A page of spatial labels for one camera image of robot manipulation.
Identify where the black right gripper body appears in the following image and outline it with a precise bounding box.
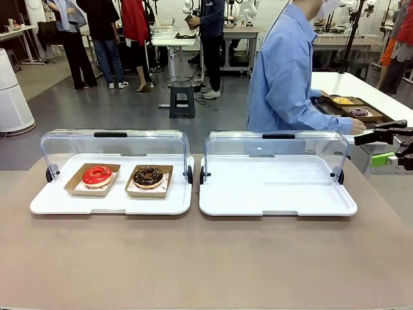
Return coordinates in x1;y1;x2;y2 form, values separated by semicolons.
399;132;413;162

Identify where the dark brown serving tray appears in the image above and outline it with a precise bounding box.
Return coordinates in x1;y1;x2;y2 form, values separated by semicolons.
314;94;396;126

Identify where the person's right forearm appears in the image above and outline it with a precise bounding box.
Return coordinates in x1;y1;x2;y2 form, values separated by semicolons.
309;111;353;134

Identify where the person in blue shirt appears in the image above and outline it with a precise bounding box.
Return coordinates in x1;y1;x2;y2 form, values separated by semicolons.
247;0;356;134

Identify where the chocolate donut with nuts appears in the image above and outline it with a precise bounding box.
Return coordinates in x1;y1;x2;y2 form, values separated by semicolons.
132;165;164;189

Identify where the red glazed donut in box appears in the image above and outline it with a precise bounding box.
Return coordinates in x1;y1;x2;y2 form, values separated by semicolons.
63;163;121;197

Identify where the person's right hand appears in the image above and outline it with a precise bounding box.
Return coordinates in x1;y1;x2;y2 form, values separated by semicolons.
350;118;368;135

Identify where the bystander in red vest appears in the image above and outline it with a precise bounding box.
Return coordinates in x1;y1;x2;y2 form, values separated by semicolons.
376;0;413;95

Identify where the black tripod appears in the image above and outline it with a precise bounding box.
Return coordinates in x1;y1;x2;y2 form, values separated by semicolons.
341;0;367;74

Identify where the white display tray base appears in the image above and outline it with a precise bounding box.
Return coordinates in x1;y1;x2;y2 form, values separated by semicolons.
29;153;195;216
199;154;358;217

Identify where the clear display lid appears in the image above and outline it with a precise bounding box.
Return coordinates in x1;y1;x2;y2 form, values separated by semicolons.
40;129;188;181
204;130;350;181

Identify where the bystander in dark blue top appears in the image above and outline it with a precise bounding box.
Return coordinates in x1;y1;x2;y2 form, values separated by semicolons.
188;0;226;99

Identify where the grey plastic step stool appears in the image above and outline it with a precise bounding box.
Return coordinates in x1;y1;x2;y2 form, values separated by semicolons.
168;81;196;119

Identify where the white printed paper liner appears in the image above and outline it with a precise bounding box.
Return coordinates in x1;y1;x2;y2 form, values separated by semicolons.
128;172;170;193
74;170;117;191

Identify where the white height-adjustable desk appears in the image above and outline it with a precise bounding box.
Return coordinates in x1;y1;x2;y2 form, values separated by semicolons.
151;27;198;108

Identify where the bystander in red top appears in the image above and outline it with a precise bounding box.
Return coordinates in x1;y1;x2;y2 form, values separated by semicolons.
121;0;154;93

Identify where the bystander in black t-shirt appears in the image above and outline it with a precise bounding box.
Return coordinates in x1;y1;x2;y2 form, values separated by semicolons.
77;0;129;90

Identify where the bystander with light blue shirt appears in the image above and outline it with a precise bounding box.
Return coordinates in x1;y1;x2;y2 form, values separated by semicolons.
46;0;97;90

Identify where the black office chair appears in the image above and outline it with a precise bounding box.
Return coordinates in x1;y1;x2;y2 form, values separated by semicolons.
37;21;62;62

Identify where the white air purifier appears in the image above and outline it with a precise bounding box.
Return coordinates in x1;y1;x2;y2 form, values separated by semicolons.
0;48;35;133

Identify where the white desk with clutter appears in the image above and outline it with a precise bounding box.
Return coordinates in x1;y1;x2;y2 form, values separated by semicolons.
0;17;45;65

